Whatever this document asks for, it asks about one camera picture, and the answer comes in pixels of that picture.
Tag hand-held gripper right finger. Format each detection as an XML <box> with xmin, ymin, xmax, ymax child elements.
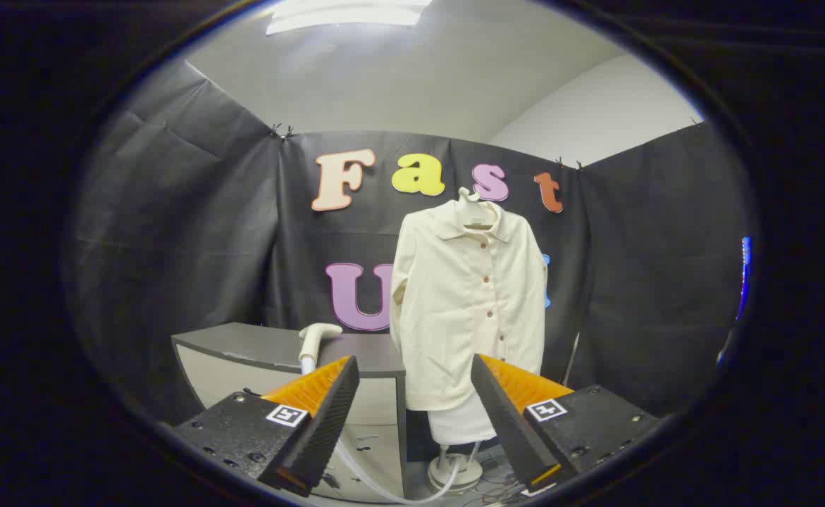
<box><xmin>470</xmin><ymin>353</ymin><xmax>661</xmax><ymax>494</ymax></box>

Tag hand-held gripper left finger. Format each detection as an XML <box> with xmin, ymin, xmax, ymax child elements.
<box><xmin>173</xmin><ymin>356</ymin><xmax>361</xmax><ymax>498</ymax></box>

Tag white garment steamer head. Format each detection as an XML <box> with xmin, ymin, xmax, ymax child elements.
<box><xmin>298</xmin><ymin>323</ymin><xmax>343</xmax><ymax>363</ymax></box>

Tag cream button shirt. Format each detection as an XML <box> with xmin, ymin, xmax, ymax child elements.
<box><xmin>388</xmin><ymin>199</ymin><xmax>550</xmax><ymax>412</ymax></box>

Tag white mannequin stand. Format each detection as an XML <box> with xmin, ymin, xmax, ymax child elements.
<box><xmin>426</xmin><ymin>391</ymin><xmax>499</xmax><ymax>494</ymax></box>

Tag thin metal stand pole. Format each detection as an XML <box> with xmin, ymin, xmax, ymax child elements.
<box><xmin>564</xmin><ymin>332</ymin><xmax>581</xmax><ymax>387</ymax></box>

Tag grey curved table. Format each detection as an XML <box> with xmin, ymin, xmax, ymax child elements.
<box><xmin>171</xmin><ymin>323</ymin><xmax>407</xmax><ymax>501</ymax></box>

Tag black backdrop cloth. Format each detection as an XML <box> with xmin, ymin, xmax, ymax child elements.
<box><xmin>74</xmin><ymin>60</ymin><xmax>755</xmax><ymax>423</ymax></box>

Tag ceiling light panel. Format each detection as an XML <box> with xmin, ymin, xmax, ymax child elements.
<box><xmin>266</xmin><ymin>0</ymin><xmax>433</xmax><ymax>36</ymax></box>

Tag clear steamer hose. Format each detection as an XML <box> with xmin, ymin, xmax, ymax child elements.
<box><xmin>301</xmin><ymin>358</ymin><xmax>481</xmax><ymax>505</ymax></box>

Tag tangle of floor cables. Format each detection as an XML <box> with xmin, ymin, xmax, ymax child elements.
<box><xmin>454</xmin><ymin>458</ymin><xmax>527</xmax><ymax>506</ymax></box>

